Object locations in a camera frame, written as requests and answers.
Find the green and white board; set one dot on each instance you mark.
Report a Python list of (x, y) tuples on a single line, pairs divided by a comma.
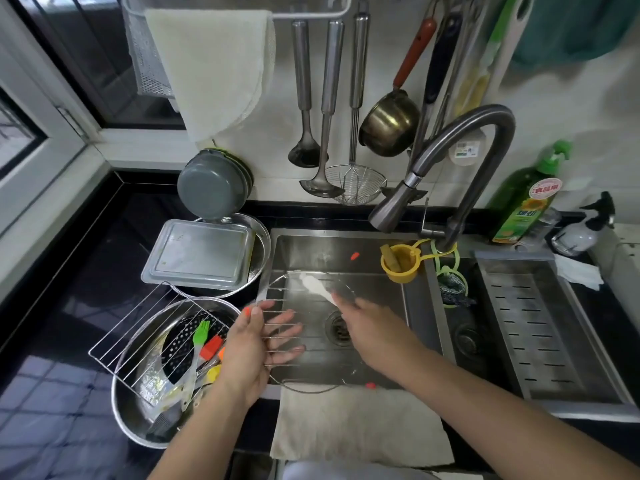
[(492, 54)]

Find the sink drain strainer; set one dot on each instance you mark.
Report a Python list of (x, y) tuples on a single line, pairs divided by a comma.
[(341, 330)]

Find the grey bowl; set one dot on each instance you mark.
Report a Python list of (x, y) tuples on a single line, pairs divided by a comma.
[(212, 187)]

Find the teal hanging cloth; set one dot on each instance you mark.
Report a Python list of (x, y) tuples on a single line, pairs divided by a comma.
[(575, 29)]

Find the beige dish cloth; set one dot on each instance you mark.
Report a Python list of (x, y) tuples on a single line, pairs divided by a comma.
[(360, 429)]

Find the person's right fingers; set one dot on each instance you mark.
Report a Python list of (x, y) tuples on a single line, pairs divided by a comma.
[(347, 308)]

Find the white spray bottle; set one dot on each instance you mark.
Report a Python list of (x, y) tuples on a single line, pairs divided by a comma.
[(582, 234)]

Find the person's right forearm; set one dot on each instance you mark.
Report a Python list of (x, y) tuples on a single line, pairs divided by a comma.
[(500, 424)]

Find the white cleaning brush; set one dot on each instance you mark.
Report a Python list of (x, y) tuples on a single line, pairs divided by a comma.
[(315, 285)]

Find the green silicone brush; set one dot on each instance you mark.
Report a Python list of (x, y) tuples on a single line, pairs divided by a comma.
[(199, 339)]

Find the black silicone brush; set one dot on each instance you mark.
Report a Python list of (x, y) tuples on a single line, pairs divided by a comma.
[(162, 424)]

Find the grey sink faucet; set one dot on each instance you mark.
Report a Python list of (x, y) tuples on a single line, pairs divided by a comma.
[(492, 144)]

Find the person's left little finger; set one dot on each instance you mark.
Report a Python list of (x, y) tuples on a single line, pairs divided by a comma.
[(281, 365)]

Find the person's right hand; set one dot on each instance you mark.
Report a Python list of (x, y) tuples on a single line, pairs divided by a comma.
[(380, 337)]

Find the white rag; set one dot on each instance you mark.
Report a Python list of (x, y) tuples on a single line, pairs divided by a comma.
[(580, 272)]

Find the white hanging rail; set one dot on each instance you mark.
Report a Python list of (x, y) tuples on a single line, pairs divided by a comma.
[(310, 15)]

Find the white hanging towel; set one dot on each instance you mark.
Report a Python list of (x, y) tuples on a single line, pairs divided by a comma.
[(215, 64)]

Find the steel drain tray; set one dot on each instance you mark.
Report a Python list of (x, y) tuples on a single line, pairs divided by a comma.
[(535, 329)]

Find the round steel pan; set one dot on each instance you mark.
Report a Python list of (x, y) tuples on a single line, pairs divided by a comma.
[(261, 249)]

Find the person's left forearm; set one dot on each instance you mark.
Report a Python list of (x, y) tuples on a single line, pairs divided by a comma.
[(200, 439)]

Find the large steel basin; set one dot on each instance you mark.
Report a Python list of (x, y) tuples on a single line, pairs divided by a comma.
[(130, 409)]

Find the green dish soap bottle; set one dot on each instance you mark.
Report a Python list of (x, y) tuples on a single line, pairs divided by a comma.
[(522, 204)]

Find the small steel ladle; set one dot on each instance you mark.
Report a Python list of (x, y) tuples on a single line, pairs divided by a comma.
[(303, 94)]

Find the dark scouring pad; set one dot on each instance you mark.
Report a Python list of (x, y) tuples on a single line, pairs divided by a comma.
[(455, 289)]

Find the yellow silicone brush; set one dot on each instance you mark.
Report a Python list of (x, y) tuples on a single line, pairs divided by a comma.
[(214, 373)]

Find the yellow plastic cup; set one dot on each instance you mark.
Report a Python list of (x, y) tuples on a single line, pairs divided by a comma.
[(402, 267)]

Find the white window frame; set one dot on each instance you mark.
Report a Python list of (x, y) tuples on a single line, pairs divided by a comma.
[(55, 159)]

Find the white wall hook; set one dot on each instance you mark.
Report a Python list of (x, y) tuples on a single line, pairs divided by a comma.
[(467, 149)]

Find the large steel ladle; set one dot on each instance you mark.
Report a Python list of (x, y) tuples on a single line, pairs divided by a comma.
[(327, 119)]

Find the person's left middle finger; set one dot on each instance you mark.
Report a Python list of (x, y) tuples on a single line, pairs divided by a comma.
[(287, 331)]

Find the stainless steel sink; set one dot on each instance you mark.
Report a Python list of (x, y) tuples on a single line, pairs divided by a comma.
[(310, 254)]

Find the person's left thumb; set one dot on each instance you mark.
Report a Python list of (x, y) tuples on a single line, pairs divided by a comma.
[(253, 322)]

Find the red silicone brush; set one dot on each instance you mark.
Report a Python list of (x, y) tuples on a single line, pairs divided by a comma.
[(212, 346)]

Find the person's left hand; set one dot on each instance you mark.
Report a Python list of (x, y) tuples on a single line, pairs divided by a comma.
[(245, 354)]

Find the rectangular metal tray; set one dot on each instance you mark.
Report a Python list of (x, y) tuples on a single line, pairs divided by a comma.
[(200, 254)]

